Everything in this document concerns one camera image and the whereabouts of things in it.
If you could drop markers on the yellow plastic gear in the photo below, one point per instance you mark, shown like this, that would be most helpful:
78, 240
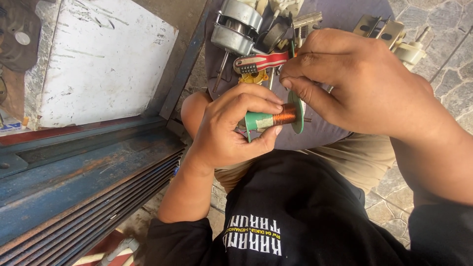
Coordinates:
255, 78

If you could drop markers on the white and blue carton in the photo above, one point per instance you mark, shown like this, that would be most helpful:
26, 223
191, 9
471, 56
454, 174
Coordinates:
11, 125

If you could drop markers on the person's khaki shorts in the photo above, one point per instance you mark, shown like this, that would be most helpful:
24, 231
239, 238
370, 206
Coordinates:
354, 159

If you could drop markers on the beige metal bracket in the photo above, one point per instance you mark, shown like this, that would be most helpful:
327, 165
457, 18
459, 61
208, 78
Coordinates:
384, 31

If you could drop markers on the person's left knee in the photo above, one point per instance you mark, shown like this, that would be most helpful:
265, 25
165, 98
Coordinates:
194, 111

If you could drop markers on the dark round metal part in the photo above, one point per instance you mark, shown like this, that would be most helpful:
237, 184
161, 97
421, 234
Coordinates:
275, 35

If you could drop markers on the cream plastic gearbox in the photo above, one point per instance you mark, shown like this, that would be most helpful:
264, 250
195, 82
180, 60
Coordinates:
410, 53

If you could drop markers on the grey metal fan motor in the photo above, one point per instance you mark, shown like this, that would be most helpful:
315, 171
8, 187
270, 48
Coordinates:
234, 26

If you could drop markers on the blue rusty metal shutter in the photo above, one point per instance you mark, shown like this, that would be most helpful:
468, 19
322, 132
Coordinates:
74, 184

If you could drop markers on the person's left hand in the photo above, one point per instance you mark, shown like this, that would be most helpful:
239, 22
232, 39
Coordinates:
218, 129

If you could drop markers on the dark dusty motor housing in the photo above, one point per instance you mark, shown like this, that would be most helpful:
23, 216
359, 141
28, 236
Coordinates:
18, 40

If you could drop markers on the white plastic fan part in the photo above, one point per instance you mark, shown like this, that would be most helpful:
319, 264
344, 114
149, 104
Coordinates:
286, 6

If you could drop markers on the person's black shirt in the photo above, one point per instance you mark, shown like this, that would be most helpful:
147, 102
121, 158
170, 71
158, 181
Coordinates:
303, 221

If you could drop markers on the small grey metal piece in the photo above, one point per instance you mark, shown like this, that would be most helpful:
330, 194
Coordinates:
308, 20

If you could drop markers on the grey cloth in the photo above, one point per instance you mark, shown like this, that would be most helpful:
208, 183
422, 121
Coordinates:
325, 138

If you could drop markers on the white scratched board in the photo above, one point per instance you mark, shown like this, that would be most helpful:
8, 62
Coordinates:
103, 62

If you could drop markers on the person's right hand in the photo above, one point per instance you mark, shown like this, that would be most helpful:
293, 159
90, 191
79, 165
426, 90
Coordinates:
362, 81

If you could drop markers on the red and white screwdriver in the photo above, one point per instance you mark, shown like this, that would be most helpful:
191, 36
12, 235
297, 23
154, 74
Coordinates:
264, 61

